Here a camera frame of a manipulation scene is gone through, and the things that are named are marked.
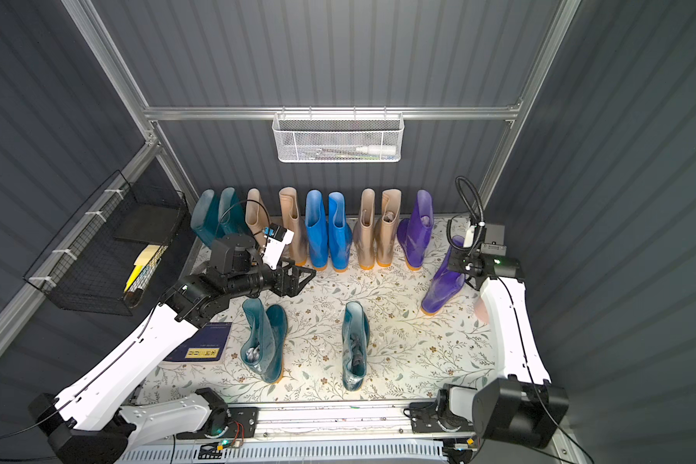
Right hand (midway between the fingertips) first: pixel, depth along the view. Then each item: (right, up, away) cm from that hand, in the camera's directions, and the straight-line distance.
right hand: (466, 256), depth 78 cm
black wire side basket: (-95, -2, -9) cm, 95 cm away
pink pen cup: (+10, -18, +13) cm, 25 cm away
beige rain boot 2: (-28, +7, +7) cm, 29 cm away
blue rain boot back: (-35, +6, +7) cm, 36 cm away
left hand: (-42, -3, -12) cm, 43 cm away
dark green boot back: (-68, +12, +8) cm, 70 cm away
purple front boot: (-7, -6, -7) cm, 12 cm away
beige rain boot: (-60, +11, +7) cm, 61 cm away
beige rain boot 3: (-21, +9, +8) cm, 24 cm away
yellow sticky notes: (-85, -1, -5) cm, 86 cm away
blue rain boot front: (-42, +8, +5) cm, 43 cm away
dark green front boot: (-30, -17, -12) cm, 37 cm away
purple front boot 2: (-12, +7, +11) cm, 18 cm away
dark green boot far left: (-76, +10, +7) cm, 77 cm away
